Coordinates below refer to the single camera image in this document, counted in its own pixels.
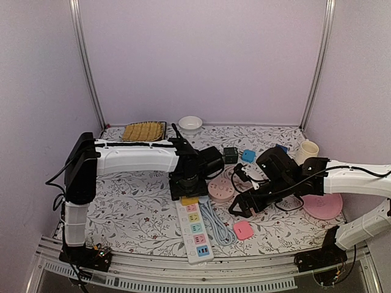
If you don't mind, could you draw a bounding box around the white long power strip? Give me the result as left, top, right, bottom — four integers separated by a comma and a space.
175, 201, 214, 266

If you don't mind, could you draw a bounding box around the aluminium frame post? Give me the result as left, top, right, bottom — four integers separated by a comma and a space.
299, 0, 336, 132
69, 0, 106, 130

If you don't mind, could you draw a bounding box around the left aluminium frame post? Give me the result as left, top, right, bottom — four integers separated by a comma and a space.
69, 0, 106, 130

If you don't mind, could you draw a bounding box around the white ceramic bowl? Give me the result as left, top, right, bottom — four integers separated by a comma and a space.
178, 116, 203, 134

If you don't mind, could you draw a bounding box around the yellow woven mat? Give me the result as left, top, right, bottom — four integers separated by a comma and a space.
122, 121, 166, 142

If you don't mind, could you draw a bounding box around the dark blue cube adapter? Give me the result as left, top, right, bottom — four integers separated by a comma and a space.
276, 144, 288, 153

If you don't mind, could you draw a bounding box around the pink plate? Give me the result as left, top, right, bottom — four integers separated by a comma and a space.
302, 194, 343, 220

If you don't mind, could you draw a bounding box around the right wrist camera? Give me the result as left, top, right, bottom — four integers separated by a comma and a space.
256, 146, 299, 184

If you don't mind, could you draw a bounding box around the pink cube socket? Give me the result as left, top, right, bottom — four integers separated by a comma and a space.
249, 208, 258, 217

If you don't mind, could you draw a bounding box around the yellow cube adapter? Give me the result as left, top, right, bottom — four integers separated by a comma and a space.
180, 197, 199, 206

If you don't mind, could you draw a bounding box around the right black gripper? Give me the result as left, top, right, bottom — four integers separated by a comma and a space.
228, 175, 294, 219

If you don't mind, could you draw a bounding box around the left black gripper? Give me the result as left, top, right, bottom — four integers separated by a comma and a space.
170, 173, 209, 201

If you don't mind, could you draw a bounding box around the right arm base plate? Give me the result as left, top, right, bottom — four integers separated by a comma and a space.
294, 244, 348, 272

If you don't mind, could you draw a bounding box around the right aluminium frame post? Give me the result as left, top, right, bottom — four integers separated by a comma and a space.
299, 0, 336, 132

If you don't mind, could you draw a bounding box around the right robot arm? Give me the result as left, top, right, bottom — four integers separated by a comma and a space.
228, 156, 390, 266

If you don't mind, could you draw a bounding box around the cyan square plug adapter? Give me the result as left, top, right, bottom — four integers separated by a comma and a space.
241, 150, 256, 163

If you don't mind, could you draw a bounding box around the pink square plug adapter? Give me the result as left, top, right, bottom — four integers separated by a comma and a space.
233, 221, 254, 241

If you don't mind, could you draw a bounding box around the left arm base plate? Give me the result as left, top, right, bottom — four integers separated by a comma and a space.
59, 243, 112, 272

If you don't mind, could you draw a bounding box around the light blue power strip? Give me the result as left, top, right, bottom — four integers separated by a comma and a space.
199, 196, 238, 247

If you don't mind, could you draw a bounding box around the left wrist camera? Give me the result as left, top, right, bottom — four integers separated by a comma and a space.
199, 146, 224, 180

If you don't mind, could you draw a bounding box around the white coiled cable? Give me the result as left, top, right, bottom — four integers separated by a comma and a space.
222, 166, 245, 189

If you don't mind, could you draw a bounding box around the pink round socket base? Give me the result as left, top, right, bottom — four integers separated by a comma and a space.
208, 178, 235, 203

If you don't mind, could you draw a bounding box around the front aluminium rail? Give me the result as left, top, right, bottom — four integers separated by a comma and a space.
26, 236, 382, 293

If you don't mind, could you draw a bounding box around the green patterned cube adapter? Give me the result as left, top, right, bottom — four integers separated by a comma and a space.
223, 147, 239, 165

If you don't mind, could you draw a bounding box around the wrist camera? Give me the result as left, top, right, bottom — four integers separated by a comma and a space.
199, 146, 224, 180
256, 146, 299, 184

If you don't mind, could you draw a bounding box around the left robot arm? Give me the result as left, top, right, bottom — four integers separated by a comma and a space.
45, 132, 212, 265

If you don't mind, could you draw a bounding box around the cream cup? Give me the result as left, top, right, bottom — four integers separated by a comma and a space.
294, 140, 320, 165

